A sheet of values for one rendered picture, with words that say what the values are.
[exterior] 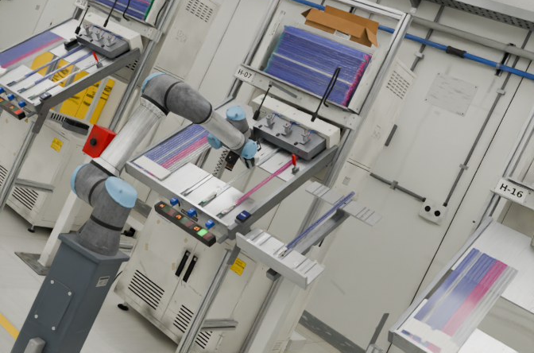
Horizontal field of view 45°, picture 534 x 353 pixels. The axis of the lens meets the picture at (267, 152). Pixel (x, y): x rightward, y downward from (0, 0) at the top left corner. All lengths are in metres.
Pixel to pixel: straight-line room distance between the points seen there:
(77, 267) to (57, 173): 1.70
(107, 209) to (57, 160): 1.72
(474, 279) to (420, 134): 2.10
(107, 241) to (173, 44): 2.08
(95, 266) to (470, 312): 1.27
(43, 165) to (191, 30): 1.21
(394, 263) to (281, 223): 0.91
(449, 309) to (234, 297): 1.02
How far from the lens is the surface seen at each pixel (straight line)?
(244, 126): 2.69
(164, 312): 3.21
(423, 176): 4.39
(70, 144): 3.84
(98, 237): 2.21
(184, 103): 2.26
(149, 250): 3.30
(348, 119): 3.00
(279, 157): 2.98
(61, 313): 2.27
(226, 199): 2.77
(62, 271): 2.26
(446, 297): 2.42
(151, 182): 2.93
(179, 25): 4.06
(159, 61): 4.03
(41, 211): 3.94
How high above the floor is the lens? 1.19
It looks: 3 degrees down
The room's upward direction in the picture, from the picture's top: 26 degrees clockwise
